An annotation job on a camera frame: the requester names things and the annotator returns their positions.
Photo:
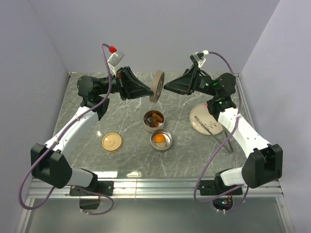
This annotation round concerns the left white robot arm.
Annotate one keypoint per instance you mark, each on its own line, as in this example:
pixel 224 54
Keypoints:
pixel 49 163

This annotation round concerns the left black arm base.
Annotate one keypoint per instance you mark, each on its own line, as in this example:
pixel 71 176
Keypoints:
pixel 92 188

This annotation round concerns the aluminium rail frame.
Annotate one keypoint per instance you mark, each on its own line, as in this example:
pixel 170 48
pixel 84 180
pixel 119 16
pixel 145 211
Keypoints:
pixel 158 205

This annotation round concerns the brown mushroom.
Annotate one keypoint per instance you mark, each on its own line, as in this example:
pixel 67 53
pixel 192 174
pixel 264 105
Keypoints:
pixel 152 120

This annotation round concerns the brown round lid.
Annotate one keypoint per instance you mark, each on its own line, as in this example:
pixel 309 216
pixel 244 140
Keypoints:
pixel 157 86

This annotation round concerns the beige steel lunch container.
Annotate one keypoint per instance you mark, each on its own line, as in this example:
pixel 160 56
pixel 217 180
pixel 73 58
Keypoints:
pixel 148 115

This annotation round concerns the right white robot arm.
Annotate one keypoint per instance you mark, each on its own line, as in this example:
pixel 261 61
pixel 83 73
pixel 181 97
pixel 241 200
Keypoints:
pixel 263 160

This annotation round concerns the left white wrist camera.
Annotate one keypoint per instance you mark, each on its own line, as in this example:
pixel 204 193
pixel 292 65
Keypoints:
pixel 114 61

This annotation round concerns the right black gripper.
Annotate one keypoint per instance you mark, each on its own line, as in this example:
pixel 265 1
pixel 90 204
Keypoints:
pixel 187 83

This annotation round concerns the orange sweet potato piece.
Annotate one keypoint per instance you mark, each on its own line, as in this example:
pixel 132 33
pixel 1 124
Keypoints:
pixel 159 138

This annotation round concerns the brown steel lunch container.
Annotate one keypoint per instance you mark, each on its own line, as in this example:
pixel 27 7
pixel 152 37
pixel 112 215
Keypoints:
pixel 169 139

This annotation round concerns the beige round lid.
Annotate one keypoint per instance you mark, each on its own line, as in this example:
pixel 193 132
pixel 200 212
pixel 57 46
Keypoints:
pixel 112 142

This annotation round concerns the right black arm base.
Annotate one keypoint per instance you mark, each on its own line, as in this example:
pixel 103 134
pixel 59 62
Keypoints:
pixel 216 187

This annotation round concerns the white steamed bun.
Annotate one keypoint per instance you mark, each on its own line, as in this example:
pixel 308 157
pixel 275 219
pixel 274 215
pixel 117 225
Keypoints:
pixel 161 145

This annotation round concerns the pink white plate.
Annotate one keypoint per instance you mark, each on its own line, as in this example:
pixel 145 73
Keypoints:
pixel 203 122

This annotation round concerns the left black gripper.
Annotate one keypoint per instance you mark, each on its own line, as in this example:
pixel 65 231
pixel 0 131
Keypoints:
pixel 129 87

